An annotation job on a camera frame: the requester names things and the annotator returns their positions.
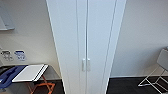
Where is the orange frame stand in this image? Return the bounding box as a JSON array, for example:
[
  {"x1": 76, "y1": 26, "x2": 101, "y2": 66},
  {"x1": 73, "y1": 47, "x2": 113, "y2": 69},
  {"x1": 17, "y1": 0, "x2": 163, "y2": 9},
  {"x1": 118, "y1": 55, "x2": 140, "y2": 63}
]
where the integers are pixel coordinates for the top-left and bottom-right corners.
[{"x1": 26, "y1": 74, "x2": 56, "y2": 94}]

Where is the blue white wall sticker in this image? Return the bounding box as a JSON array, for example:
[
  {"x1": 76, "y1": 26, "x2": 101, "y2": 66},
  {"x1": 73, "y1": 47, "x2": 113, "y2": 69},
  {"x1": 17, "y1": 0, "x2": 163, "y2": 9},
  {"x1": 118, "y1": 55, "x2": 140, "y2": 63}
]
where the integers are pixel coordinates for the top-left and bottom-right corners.
[{"x1": 14, "y1": 49, "x2": 27, "y2": 62}]

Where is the white wardrobe door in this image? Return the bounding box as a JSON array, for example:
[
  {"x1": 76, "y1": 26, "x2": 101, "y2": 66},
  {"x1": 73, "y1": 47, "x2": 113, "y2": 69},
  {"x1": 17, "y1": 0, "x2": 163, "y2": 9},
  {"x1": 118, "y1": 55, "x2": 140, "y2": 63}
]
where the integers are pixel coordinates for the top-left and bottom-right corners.
[
  {"x1": 54, "y1": 0, "x2": 88, "y2": 94},
  {"x1": 86, "y1": 0, "x2": 118, "y2": 94}
]

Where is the blue object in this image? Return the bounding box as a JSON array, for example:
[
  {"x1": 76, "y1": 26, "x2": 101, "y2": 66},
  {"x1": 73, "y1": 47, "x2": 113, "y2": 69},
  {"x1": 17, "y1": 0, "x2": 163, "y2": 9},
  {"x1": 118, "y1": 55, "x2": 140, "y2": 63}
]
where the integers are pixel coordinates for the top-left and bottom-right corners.
[{"x1": 0, "y1": 65, "x2": 26, "y2": 92}]

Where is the white flat board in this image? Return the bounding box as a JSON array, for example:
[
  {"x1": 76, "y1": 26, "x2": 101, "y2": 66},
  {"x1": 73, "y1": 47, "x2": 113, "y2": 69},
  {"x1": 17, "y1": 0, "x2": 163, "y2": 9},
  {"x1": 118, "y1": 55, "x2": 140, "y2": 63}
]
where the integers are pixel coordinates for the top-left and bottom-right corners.
[{"x1": 11, "y1": 63, "x2": 50, "y2": 84}]

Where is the white door handle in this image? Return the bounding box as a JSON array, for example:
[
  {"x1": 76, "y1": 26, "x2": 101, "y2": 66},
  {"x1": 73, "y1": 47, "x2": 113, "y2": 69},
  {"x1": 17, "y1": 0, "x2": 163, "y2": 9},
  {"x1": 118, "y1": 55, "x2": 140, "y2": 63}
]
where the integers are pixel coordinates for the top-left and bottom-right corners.
[
  {"x1": 81, "y1": 58, "x2": 87, "y2": 72},
  {"x1": 86, "y1": 58, "x2": 92, "y2": 72}
]

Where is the white wardrobe cabinet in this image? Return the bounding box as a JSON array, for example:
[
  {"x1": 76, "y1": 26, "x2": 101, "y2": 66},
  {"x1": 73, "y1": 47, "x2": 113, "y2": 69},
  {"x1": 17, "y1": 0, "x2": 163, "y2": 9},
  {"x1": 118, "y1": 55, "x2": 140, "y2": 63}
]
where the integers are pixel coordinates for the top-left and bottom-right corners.
[{"x1": 45, "y1": 0, "x2": 128, "y2": 94}]

